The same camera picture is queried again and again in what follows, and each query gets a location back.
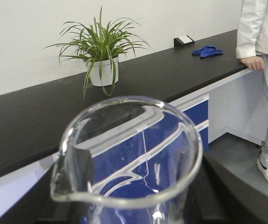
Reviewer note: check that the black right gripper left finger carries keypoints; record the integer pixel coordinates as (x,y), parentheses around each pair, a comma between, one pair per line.
(37,207)

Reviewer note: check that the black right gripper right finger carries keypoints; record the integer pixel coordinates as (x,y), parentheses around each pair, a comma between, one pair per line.
(217,196)

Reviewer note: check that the clear glass beaker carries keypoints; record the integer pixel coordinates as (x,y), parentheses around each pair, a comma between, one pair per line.
(130,160)

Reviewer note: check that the person's bare hand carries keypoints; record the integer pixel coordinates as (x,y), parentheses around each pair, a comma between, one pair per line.
(255,63)

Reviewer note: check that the white plant pot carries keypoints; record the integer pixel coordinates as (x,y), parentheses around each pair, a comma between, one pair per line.
(104,73)

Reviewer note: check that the blue gloves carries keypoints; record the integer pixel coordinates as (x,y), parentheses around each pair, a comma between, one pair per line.
(207,51)

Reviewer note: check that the green spider plant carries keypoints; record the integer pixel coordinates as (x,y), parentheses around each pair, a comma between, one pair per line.
(98,42)

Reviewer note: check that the black white power socket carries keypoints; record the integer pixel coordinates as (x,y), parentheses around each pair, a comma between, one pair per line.
(183,41)

